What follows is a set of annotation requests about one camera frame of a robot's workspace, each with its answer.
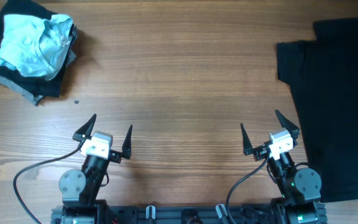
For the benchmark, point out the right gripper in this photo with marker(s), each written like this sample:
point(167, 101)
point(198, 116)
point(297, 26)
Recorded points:
point(259, 152)

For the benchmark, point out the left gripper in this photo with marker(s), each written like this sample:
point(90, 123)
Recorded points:
point(115, 157)

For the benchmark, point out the black t-shirt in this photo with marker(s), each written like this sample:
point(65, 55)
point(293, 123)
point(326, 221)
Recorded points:
point(323, 78)

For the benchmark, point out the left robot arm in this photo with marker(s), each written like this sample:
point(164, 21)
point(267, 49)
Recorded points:
point(80, 187)

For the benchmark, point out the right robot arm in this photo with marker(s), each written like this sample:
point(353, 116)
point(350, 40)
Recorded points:
point(299, 184)

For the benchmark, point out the grey folded garment in pile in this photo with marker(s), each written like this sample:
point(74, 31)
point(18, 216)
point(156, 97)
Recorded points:
point(35, 82)

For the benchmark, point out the light blue folded garment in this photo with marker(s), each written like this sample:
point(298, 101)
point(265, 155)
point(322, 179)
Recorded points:
point(35, 47)

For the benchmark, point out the black folded garment in pile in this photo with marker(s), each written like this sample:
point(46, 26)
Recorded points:
point(28, 8)

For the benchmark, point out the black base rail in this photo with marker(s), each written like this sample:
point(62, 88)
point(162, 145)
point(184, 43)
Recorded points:
point(185, 214)

